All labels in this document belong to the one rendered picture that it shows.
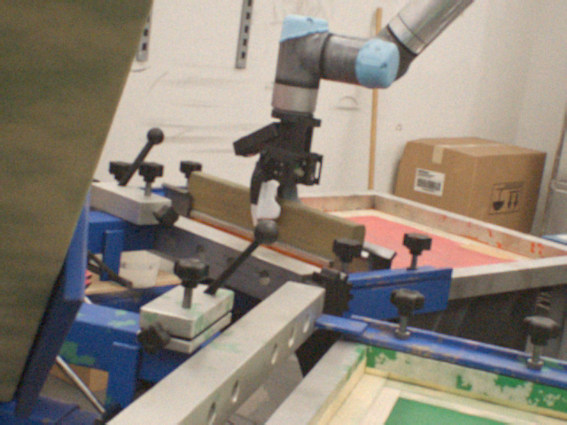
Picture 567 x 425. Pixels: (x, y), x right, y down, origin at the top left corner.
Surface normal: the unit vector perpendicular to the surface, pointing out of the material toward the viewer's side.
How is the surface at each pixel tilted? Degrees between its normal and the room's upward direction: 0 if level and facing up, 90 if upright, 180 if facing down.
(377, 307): 90
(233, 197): 90
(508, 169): 89
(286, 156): 90
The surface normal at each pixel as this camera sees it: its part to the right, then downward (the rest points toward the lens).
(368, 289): 0.69, 0.23
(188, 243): -0.71, 0.04
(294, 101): 0.00, 0.20
